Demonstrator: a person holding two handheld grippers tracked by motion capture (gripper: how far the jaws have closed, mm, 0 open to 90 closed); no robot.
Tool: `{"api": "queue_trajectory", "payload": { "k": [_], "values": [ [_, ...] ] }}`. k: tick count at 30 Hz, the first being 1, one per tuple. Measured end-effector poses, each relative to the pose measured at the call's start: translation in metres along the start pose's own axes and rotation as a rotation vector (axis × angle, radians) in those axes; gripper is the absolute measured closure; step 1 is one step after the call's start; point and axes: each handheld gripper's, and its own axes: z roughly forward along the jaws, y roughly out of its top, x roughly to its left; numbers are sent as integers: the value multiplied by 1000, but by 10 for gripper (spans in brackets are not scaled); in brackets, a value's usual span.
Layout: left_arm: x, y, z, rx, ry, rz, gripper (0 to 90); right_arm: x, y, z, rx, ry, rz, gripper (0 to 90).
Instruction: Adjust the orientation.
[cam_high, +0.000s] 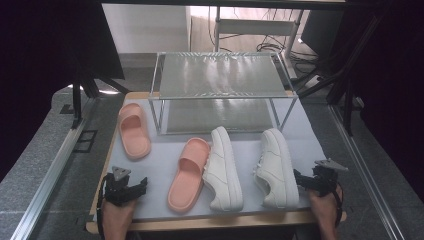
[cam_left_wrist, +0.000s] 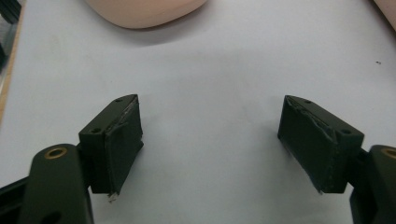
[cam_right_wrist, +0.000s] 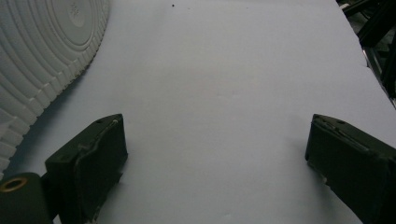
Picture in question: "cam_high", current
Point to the metal two-tier shoe rack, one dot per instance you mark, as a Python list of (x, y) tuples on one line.
[(220, 76)]

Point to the white metal desk frame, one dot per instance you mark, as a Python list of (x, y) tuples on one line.
[(256, 28)]

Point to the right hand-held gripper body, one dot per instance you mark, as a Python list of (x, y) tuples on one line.
[(325, 181)]

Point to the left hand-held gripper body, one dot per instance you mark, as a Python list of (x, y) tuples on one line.
[(116, 191)]

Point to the black metal stand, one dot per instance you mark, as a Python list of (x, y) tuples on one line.
[(340, 83), (83, 86)]

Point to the white sneaker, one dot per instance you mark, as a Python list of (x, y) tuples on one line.
[(278, 170), (223, 170)]

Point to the light grey table mat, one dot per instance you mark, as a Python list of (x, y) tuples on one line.
[(160, 166)]

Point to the pink slipper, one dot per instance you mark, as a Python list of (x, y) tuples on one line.
[(188, 176), (133, 131)]

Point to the aluminium rail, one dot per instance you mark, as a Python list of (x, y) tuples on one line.
[(53, 173), (363, 173)]

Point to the dark curtain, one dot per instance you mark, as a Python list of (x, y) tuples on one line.
[(396, 83), (40, 66)]

